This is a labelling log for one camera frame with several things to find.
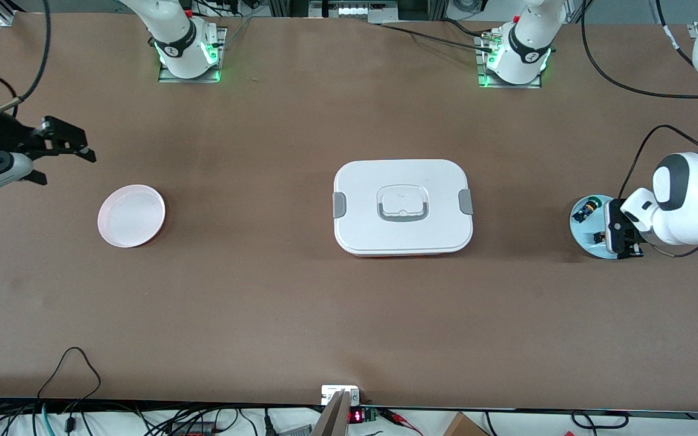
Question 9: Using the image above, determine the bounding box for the white lidded storage box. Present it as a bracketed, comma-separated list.
[332, 159, 474, 258]

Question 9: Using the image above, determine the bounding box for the brown cardboard box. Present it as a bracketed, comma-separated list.
[443, 412, 490, 436]

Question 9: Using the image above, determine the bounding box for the light blue round plate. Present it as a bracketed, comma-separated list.
[569, 194, 622, 260]

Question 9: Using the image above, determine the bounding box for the pink round plate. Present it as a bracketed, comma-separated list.
[97, 184, 167, 249]

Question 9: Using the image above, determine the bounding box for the red clip lead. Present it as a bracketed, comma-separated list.
[378, 409, 425, 436]

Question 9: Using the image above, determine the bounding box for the black power adapter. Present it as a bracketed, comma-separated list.
[170, 421, 219, 436]

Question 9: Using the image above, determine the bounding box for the white power strip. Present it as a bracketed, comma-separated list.
[308, 0, 399, 25]

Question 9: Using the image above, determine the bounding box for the green-capped black switch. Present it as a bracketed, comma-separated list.
[572, 197, 603, 225]

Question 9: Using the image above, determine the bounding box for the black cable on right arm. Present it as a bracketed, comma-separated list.
[0, 0, 53, 117]

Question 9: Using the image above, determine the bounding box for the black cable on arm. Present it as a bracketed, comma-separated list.
[0, 0, 53, 117]
[580, 0, 698, 258]

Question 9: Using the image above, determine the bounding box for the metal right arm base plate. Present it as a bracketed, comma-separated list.
[157, 24, 228, 84]

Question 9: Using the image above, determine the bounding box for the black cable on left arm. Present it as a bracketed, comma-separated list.
[580, 0, 698, 258]

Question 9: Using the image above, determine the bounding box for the thin black looped cable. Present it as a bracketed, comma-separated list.
[37, 346, 102, 405]

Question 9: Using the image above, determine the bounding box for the flat black cable loop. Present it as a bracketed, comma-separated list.
[570, 410, 630, 432]

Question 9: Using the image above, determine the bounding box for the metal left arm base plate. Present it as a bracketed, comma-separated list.
[475, 30, 543, 90]

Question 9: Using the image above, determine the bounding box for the black cable to arm base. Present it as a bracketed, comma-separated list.
[379, 22, 495, 52]

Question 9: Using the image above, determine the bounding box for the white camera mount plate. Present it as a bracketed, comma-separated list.
[321, 385, 361, 406]

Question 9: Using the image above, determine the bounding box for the aluminium camera mast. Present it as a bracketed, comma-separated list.
[311, 389, 351, 436]

